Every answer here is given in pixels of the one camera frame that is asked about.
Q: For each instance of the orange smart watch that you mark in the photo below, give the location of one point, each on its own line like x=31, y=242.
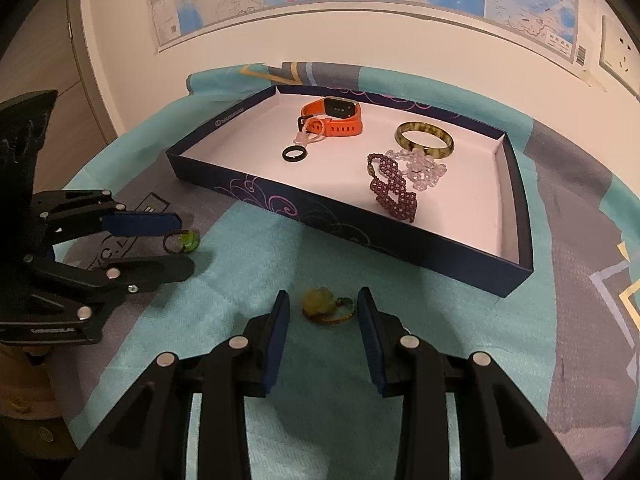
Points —
x=345, y=127

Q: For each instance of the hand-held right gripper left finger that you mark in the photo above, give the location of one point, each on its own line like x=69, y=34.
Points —
x=278, y=340

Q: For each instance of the yellow-green stone pendant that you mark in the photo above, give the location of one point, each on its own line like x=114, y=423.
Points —
x=317, y=302

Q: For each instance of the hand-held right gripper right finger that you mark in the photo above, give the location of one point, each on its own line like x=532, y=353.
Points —
x=370, y=340

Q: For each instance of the dark blue shallow cardboard box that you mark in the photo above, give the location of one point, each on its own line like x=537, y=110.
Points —
x=465, y=210

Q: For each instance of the white wall socket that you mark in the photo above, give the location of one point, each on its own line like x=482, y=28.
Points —
x=622, y=60

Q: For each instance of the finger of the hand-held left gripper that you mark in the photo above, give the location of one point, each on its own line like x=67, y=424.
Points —
x=155, y=267
x=145, y=223

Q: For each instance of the beige cabinet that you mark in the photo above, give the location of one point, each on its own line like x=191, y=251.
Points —
x=60, y=85

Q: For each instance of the teal and grey printed tablecloth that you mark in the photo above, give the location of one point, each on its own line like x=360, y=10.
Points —
x=500, y=360

